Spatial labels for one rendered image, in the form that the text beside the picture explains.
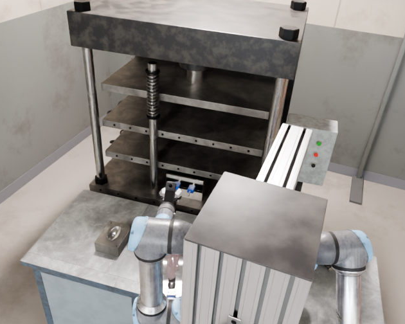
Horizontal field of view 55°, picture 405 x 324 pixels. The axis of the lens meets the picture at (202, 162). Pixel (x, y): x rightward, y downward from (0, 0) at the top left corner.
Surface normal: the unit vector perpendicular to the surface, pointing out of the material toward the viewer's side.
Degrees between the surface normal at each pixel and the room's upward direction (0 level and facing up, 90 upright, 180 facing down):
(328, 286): 0
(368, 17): 90
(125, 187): 0
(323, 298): 0
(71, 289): 90
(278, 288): 90
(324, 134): 90
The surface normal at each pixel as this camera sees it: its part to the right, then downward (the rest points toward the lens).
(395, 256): 0.06, -0.83
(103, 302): -0.27, 0.53
